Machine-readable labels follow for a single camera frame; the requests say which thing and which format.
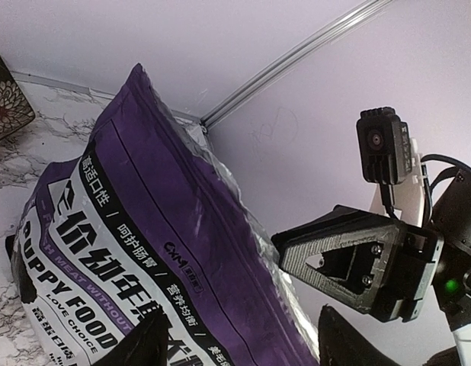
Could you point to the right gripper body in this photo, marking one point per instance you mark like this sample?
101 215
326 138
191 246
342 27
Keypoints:
437 256

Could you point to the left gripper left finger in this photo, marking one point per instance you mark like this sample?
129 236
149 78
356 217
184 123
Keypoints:
147 344

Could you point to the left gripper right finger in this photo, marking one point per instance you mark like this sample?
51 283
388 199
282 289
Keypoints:
341 344

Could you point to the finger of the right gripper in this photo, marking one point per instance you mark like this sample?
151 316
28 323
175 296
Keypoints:
344 254

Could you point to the purple pet food bag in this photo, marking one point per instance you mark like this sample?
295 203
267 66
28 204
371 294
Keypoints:
145 219

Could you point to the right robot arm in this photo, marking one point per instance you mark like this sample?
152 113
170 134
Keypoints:
446 185

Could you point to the black floral square plate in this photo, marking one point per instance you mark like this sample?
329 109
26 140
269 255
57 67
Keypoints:
15 110

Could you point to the right aluminium frame post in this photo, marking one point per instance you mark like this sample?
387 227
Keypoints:
333 31

